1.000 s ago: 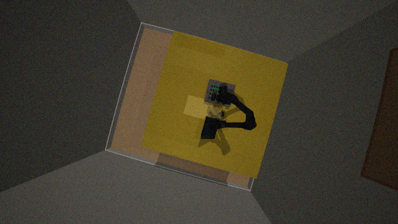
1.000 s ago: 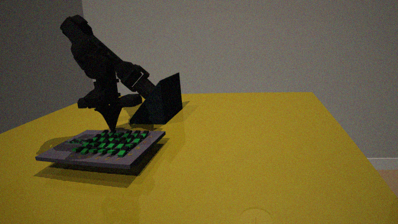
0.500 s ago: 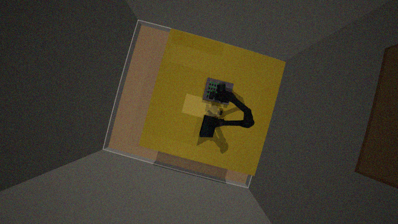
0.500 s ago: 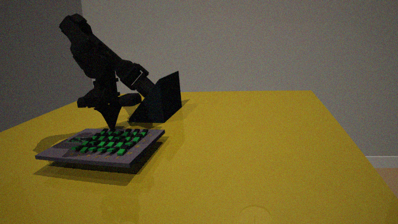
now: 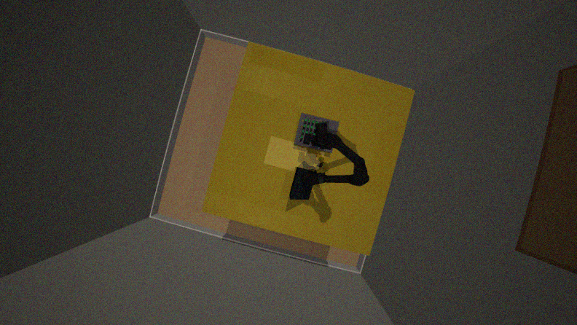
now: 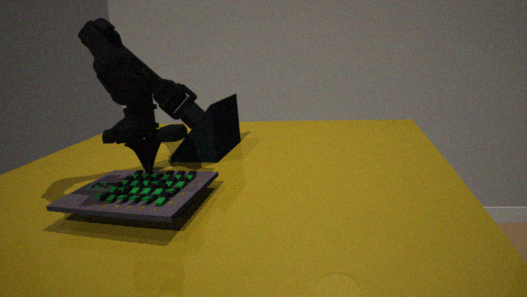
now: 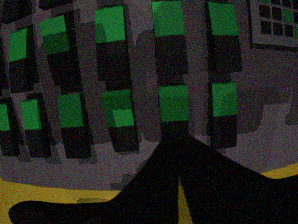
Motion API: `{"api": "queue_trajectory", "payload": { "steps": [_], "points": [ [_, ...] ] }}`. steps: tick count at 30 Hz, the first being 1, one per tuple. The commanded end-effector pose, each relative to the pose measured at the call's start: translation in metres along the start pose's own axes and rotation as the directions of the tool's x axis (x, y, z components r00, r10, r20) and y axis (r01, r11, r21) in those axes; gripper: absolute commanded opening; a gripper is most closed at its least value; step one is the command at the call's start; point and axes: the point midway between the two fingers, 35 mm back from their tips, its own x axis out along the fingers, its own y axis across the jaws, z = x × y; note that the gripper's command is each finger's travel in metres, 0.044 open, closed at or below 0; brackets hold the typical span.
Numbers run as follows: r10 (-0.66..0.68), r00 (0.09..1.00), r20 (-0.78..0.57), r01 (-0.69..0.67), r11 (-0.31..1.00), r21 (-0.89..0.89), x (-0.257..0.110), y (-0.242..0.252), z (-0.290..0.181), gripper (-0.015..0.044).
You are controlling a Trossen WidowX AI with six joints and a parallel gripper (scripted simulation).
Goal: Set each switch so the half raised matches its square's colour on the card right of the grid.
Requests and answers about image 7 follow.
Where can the grey switch panel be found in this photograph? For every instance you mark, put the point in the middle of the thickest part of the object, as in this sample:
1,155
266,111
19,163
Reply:
89,87

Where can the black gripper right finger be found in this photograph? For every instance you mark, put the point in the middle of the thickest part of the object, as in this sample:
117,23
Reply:
220,191

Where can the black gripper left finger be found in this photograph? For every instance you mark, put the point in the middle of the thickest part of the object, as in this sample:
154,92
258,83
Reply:
150,198

